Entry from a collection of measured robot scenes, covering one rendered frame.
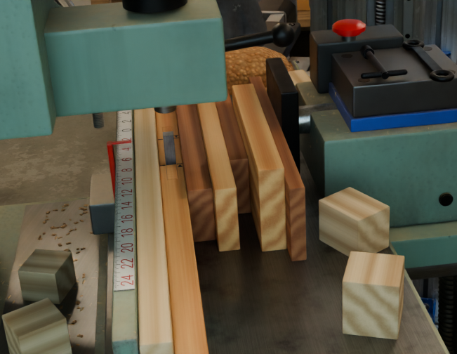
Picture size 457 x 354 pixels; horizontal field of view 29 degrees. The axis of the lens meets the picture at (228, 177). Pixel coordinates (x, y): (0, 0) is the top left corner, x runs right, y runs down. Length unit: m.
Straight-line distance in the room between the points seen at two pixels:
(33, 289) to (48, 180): 2.09
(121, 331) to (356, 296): 0.16
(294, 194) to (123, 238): 0.13
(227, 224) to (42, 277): 0.22
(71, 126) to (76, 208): 2.31
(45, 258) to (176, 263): 0.26
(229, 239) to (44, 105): 0.17
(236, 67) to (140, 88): 0.32
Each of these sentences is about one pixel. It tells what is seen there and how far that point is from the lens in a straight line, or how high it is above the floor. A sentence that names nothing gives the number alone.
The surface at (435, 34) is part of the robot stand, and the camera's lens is 1.52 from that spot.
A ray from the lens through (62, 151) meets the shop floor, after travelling 3.11.
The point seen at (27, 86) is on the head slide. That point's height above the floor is 1.04.
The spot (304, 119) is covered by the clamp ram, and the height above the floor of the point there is 0.95.
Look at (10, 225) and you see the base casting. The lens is 0.98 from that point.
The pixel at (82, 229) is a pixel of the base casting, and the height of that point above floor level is 0.80.
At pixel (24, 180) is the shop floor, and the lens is 2.95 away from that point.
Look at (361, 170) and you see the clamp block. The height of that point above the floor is 0.93.
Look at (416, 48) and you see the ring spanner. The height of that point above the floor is 1.00.
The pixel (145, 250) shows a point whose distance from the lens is 0.60.
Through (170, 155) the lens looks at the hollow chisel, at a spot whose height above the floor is 0.95.
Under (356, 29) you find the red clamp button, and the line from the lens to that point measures 0.79.
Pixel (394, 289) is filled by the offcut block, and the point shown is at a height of 0.94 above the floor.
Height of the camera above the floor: 1.26
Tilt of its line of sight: 27 degrees down
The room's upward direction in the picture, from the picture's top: 4 degrees counter-clockwise
